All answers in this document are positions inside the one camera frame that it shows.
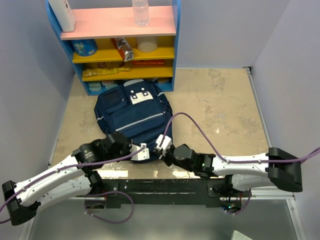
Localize navy blue student backpack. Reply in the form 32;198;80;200
94;79;173;163

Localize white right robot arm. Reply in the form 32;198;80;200
154;143;303;197

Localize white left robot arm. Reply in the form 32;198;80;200
0;132;132;226

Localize orange snack bag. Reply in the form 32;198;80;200
111;37;134;62

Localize yellow snack packet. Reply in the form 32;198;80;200
83;66;131;77

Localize white paper corner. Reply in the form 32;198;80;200
231;230;252;240

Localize orange flat box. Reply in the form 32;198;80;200
132;59;166;67

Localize blue wooden shelf unit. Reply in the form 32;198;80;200
45;0;181;96

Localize blue round tin can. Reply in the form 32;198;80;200
70;39;98;57

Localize white round container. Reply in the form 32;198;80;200
136;36;158;53

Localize clear plastic water bottle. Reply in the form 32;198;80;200
131;0;150;27

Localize white rectangular box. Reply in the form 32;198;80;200
48;0;76;33

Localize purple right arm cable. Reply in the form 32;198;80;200
159;112;320;215

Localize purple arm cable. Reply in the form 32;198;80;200
159;112;320;215
0;145;146;224

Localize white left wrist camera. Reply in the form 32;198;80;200
130;143;150;162

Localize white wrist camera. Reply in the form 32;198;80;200
130;143;150;162
155;134;172;155

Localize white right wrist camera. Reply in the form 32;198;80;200
155;134;172;155

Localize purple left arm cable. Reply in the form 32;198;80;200
0;145;146;224

